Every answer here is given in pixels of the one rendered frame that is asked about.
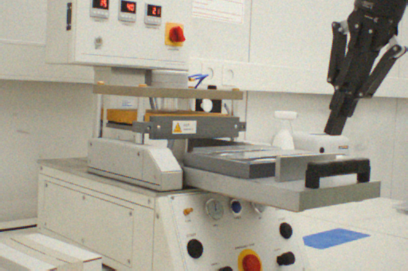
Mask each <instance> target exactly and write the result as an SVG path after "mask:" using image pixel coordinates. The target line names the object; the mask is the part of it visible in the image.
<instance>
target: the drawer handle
mask: <svg viewBox="0 0 408 271"><path fill-rule="evenodd" d="M349 174H357V176H356V180H359V181H362V182H369V181H370V176H371V166H370V160H369V159H368V158H364V157H360V158H350V159H333V160H324V161H310V162H308V165H307V169H306V171H305V181H304V187H310V188H313V189H316V188H319V187H320V178H325V177H331V176H337V175H349Z"/></svg>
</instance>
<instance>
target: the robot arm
mask: <svg viewBox="0 0 408 271"><path fill-rule="evenodd" d="M407 5H408V0H354V2H353V6H354V9H353V11H352V12H351V13H350V14H349V15H348V16H347V19H345V20H342V21H341V22H336V21H334V22H333V23H332V24H331V29H332V34H333V38H332V44H331V52H330V62H329V67H328V76H327V82H328V83H330V84H331V85H332V86H333V88H334V89H335V91H334V93H333V96H332V98H331V101H330V105H329V109H330V110H331V111H330V116H329V117H328V121H327V123H326V125H325V128H324V133H325V134H328V135H330V136H341V135H342V133H343V128H344V125H345V123H346V122H347V118H348V117H351V116H353V114H354V111H355V107H356V105H357V103H358V101H359V100H360V99H370V98H372V97H373V96H374V94H375V92H376V90H378V88H379V86H380V84H381V83H382V82H383V80H384V79H385V77H386V75H387V74H388V73H389V71H391V68H392V66H393V65H394V64H395V62H396V61H397V59H398V58H400V57H402V56H403V54H404V53H407V50H408V48H407V47H406V46H403V45H402V44H401V42H400V41H399V40H398V39H397V36H398V24H399V22H400V21H401V20H402V16H403V14H404V13H405V10H406V8H407ZM348 32H349V34H350V39H349V41H348V45H347V39H348V35H347V34H348ZM389 43H390V44H389ZM388 44H389V45H388ZM385 45H388V46H387V47H386V52H385V53H384V54H383V55H382V57H381V58H380V59H379V62H378V64H377V65H376V66H375V67H374V70H373V71H372V72H371V70H372V68H373V64H374V62H375V58H378V57H379V52H380V50H381V49H382V48H383V47H385ZM346 48H347V49H348V51H347V54H346V56H345V53H346ZM370 73H371V74H370Z"/></svg>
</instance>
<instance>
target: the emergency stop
mask: <svg viewBox="0 0 408 271"><path fill-rule="evenodd" d="M242 264H243V269H244V271H260V270H261V264H260V262H259V260H258V258H257V256H255V255H253V254H248V255H246V256H245V257H244V259H243V263H242Z"/></svg>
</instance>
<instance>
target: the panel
mask: <svg viewBox="0 0 408 271"><path fill-rule="evenodd" d="M167 197H168V201H169V203H170V208H171V213H172V219H173V223H174V226H175V232H176V234H177V238H178V247H179V250H180V253H181V257H182V262H183V265H184V269H185V271H216V270H219V269H220V268H222V267H225V266H230V267H231V269H232V270H233V271H244V269H243V264H242V263H243V259H244V257H245V256H246V255H248V254H253V255H255V256H257V258H258V260H259V262H260V264H261V270H260V271H307V270H306V268H305V265H304V260H303V258H302V253H301V250H300V245H299V243H298V240H297V238H296V231H295V228H294V225H293V223H292V219H291V215H290V214H291V213H290V211H287V210H282V209H278V208H276V207H270V206H268V208H267V210H266V212H265V213H264V214H255V213H254V212H253V211H252V209H251V206H250V201H245V200H241V199H238V198H232V197H230V196H226V195H223V194H215V193H212V192H209V191H206V190H205V191H199V192H193V193H186V194H169V195H168V196H167ZM210 199H216V200H218V201H219V202H220V203H221V204H222V206H223V207H224V214H223V216H222V218H221V220H218V221H216V222H212V221H211V220H208V219H207V218H206V216H205V214H204V209H203V207H204V204H205V201H208V200H210ZM232 201H239V203H240V204H241V212H240V213H238V214H236V213H235V212H234V211H233V210H232ZM285 223H288V224H289V225H290V226H291V227H292V236H291V237H290V238H287V237H285V236H284V234H283V233H282V230H281V227H282V226H283V225H284V224H285ZM193 240H199V241H200V242H201V243H202V245H203V253H202V255H200V256H198V257H195V256H193V255H192V253H191V252H190V249H189V245H190V243H191V242H192V241H193ZM288 251H291V252H293V253H294V255H295V257H296V262H295V263H294V264H292V265H286V266H285V265H281V266H279V265H278V263H277V256H280V255H281V254H282V253H284V252H288Z"/></svg>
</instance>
